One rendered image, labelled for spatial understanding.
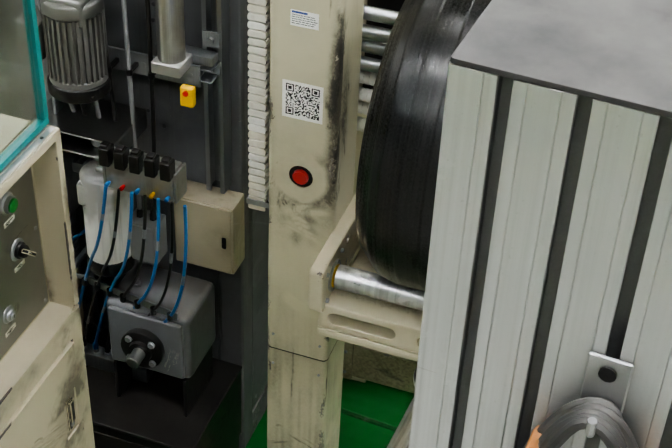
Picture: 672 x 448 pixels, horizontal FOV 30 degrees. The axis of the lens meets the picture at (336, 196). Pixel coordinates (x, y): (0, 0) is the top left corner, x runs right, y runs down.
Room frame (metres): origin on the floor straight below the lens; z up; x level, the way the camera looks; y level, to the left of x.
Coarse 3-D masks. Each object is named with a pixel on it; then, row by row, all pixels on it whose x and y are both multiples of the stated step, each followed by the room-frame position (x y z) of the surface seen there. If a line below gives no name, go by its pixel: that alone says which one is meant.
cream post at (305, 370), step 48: (288, 0) 1.84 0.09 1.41; (336, 0) 1.81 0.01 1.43; (288, 48) 1.84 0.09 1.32; (336, 48) 1.81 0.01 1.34; (336, 96) 1.81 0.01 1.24; (288, 144) 1.84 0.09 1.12; (336, 144) 1.82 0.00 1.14; (288, 192) 1.84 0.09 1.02; (336, 192) 1.82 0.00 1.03; (288, 240) 1.84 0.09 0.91; (288, 288) 1.84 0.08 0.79; (288, 336) 1.84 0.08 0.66; (288, 384) 1.84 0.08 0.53; (336, 384) 1.89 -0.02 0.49; (288, 432) 1.84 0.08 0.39; (336, 432) 1.90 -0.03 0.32
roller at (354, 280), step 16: (336, 272) 1.74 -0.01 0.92; (352, 272) 1.74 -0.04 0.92; (368, 272) 1.74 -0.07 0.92; (336, 288) 1.73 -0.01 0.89; (352, 288) 1.72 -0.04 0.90; (368, 288) 1.71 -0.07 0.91; (384, 288) 1.70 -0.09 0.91; (400, 288) 1.70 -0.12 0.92; (400, 304) 1.69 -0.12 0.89; (416, 304) 1.68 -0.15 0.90
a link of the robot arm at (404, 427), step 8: (416, 368) 1.17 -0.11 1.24; (408, 408) 1.16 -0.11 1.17; (408, 416) 1.15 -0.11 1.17; (400, 424) 1.16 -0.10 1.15; (408, 424) 1.14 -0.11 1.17; (400, 432) 1.15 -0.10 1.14; (408, 432) 1.14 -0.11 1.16; (392, 440) 1.16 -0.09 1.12; (400, 440) 1.14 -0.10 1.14; (408, 440) 1.13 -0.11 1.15
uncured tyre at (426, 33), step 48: (432, 0) 1.77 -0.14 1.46; (480, 0) 1.77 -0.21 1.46; (432, 48) 1.69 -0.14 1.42; (384, 96) 1.65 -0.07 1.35; (432, 96) 1.63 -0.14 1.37; (384, 144) 1.60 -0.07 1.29; (432, 144) 1.58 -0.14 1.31; (384, 192) 1.58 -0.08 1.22; (432, 192) 1.55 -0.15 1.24; (384, 240) 1.57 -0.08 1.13
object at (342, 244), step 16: (352, 208) 1.89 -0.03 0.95; (352, 224) 1.85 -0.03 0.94; (336, 240) 1.79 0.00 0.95; (352, 240) 1.85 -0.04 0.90; (320, 256) 1.74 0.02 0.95; (336, 256) 1.76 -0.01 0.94; (352, 256) 1.86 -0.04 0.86; (320, 272) 1.70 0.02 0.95; (320, 288) 1.70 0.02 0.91; (320, 304) 1.70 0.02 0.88
